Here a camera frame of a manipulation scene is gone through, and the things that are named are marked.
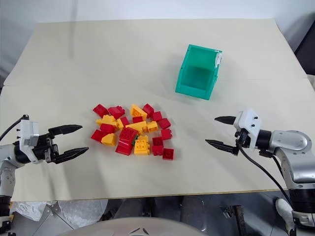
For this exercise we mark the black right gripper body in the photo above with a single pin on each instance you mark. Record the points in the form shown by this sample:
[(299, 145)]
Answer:
[(243, 138)]

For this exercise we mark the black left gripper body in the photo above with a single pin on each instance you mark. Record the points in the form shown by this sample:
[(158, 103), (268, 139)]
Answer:
[(46, 150)]

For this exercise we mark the white rounded object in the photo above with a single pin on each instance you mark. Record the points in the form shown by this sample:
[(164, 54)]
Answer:
[(283, 209)]

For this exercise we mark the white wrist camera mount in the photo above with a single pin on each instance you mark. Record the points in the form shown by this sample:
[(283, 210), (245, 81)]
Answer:
[(248, 123), (28, 132)]

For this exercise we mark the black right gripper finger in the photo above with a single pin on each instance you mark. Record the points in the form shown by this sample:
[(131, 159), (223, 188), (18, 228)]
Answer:
[(227, 119), (222, 146)]

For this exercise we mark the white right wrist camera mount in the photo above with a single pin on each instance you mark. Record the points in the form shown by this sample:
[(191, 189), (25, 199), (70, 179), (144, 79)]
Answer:
[(248, 123)]

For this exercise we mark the red plastic building brick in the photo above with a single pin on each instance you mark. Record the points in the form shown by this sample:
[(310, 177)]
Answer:
[(124, 148), (128, 134)]

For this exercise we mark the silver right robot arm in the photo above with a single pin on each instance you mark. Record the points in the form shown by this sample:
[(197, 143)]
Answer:
[(292, 143)]

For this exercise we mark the dark green plastic toy brick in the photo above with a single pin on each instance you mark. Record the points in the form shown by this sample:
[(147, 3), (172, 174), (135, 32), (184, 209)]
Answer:
[(135, 140)]

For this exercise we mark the green plastic storage bin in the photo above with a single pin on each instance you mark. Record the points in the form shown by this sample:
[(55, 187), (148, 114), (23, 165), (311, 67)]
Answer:
[(197, 76)]

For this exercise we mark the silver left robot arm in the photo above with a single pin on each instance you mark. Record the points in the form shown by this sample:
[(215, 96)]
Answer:
[(7, 152)]

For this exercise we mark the white crumpled plastic sheet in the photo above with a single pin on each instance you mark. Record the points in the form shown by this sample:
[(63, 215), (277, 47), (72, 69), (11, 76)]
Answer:
[(37, 209)]

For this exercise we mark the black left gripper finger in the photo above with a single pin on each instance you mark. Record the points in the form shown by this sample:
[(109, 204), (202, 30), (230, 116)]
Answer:
[(66, 129), (72, 154)]

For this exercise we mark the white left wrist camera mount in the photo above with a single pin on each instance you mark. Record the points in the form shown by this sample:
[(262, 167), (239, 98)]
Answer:
[(28, 132)]

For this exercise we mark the rusty metal bar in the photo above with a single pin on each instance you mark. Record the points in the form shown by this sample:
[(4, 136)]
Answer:
[(240, 221)]

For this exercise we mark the black furniture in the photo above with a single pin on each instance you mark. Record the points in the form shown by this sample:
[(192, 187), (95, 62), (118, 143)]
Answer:
[(302, 29)]

